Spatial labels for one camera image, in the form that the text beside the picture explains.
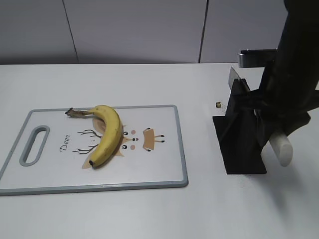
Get knife with white handle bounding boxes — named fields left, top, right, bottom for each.
left=228, top=66, right=293, bottom=167

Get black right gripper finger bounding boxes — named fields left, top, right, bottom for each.
left=236, top=90, right=268, bottom=111
left=254, top=110, right=280, bottom=147

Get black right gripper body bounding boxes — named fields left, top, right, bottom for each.
left=251, top=58, right=319, bottom=136

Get yellow banana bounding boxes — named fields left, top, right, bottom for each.
left=65, top=105, right=123, bottom=168

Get black knife stand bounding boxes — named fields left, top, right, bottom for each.
left=212, top=79, right=267, bottom=175

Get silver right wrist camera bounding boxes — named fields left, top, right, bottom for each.
left=238, top=49, right=277, bottom=68

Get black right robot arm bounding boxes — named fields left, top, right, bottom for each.
left=255, top=0, right=319, bottom=146

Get white cutting board grey rim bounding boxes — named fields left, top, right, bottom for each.
left=0, top=105, right=188, bottom=196

